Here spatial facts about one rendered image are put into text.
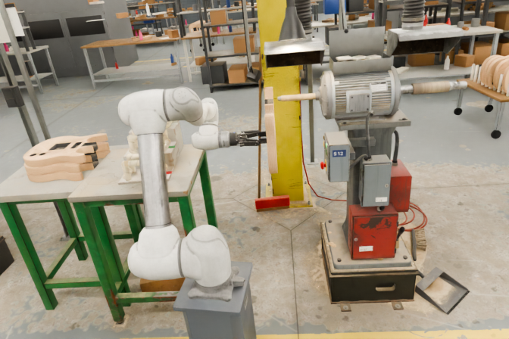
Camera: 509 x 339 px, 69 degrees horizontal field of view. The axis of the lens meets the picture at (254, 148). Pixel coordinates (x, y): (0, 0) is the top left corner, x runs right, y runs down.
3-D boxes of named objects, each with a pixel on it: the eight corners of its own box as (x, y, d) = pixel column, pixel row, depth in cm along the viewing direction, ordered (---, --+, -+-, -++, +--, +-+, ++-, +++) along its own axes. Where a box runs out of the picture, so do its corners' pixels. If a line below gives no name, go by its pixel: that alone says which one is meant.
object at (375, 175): (384, 197, 210) (390, 104, 187) (389, 206, 200) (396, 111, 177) (357, 197, 211) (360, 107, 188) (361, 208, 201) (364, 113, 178)
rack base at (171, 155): (179, 154, 222) (176, 141, 218) (174, 167, 207) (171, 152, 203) (134, 159, 222) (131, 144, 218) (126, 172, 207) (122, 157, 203)
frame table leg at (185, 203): (213, 315, 227) (189, 189, 189) (212, 322, 222) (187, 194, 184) (204, 315, 227) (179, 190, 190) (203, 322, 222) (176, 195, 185)
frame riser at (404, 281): (388, 241, 273) (391, 213, 262) (419, 309, 217) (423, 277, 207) (319, 244, 277) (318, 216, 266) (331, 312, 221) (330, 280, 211)
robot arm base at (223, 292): (240, 303, 145) (238, 292, 143) (187, 298, 150) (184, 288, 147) (248, 269, 161) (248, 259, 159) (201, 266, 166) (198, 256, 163)
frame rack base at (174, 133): (183, 144, 235) (179, 119, 228) (179, 155, 221) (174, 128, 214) (141, 148, 236) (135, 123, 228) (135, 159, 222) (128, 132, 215)
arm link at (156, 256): (182, 284, 141) (125, 289, 142) (189, 270, 158) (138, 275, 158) (163, 84, 143) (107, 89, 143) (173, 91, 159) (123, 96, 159)
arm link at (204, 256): (231, 286, 146) (224, 241, 137) (185, 290, 146) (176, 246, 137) (232, 257, 161) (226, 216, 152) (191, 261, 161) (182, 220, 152)
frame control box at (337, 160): (368, 169, 199) (370, 125, 188) (379, 190, 179) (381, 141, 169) (322, 172, 201) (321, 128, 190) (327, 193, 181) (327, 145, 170)
